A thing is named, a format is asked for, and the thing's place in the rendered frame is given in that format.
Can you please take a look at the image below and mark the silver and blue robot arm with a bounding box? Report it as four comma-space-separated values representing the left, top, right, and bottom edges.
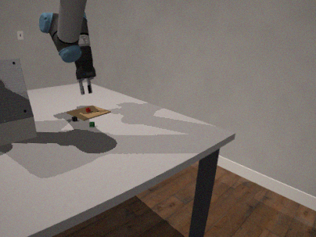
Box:
39, 0, 89, 63

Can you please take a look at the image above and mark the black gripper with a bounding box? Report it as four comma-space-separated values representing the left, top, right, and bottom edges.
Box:
75, 34, 96, 95

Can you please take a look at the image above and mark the tan flat mat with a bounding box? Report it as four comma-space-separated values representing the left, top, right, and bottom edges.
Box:
66, 106, 111, 120

